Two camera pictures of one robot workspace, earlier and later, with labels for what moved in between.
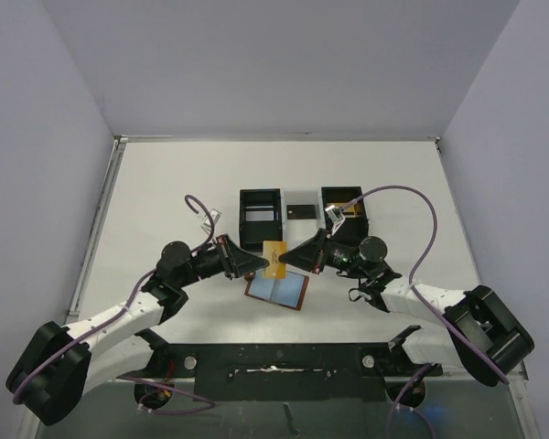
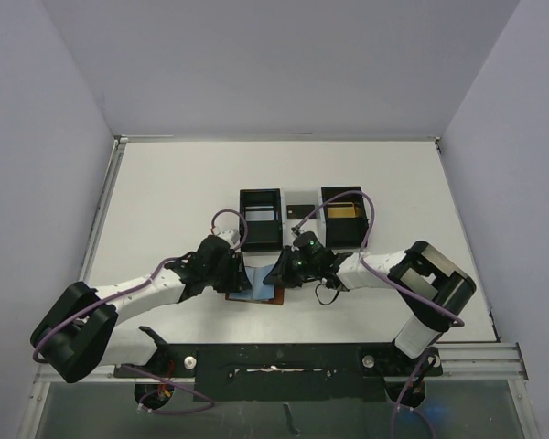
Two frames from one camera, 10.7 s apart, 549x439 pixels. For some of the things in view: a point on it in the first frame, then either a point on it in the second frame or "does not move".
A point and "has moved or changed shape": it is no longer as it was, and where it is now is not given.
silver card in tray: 259,215 does not move
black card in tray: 301,211 does not move
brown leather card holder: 289,291 has moved or changed shape
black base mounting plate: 287,372 does not move
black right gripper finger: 307,253 to 278,273
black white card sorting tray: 291,215 does not move
